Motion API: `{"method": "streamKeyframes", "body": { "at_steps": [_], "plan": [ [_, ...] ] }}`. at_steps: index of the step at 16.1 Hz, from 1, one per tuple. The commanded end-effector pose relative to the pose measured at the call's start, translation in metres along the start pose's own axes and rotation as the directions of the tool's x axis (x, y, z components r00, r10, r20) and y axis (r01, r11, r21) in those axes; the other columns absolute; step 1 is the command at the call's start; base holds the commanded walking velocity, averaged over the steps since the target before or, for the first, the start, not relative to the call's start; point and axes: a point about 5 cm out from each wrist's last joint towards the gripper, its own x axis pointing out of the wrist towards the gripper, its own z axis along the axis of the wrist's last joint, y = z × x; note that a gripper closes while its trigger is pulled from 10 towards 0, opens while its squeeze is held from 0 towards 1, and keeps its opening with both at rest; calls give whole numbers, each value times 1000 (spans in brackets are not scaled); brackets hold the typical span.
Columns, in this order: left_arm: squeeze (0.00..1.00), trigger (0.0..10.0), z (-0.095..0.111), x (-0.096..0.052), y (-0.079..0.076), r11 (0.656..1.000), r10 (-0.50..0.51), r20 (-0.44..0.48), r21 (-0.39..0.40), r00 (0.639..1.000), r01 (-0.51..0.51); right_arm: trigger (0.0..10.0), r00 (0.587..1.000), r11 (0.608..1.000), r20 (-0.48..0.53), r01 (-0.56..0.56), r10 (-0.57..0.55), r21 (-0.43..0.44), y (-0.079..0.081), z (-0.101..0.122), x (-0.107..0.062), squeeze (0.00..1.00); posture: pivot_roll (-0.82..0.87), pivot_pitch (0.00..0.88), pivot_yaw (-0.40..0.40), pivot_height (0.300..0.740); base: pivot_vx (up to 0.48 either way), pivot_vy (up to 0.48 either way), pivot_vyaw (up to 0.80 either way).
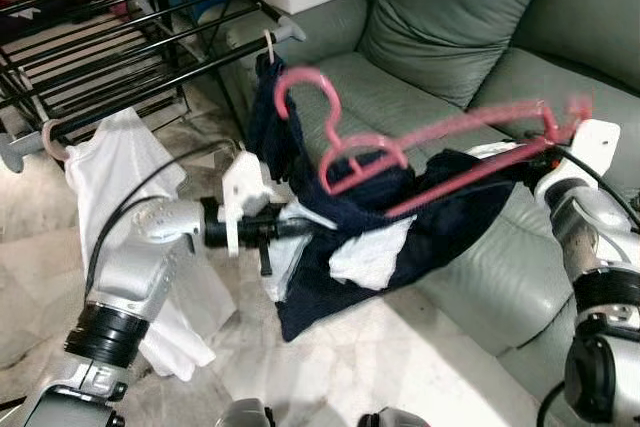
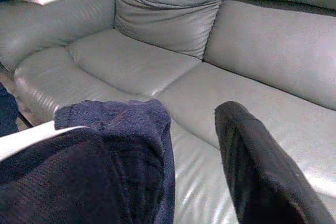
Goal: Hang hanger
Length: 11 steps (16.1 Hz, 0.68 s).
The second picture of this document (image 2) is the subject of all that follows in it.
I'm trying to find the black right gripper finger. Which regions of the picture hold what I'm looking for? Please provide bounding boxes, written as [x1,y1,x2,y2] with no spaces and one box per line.
[214,100,335,224]

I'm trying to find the navy white-trimmed garment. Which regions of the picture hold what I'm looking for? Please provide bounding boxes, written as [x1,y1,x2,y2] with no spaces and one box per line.
[0,99,176,224]

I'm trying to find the grey green leather sofa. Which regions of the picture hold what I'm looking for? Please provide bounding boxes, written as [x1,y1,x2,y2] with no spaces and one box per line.
[0,0,336,224]

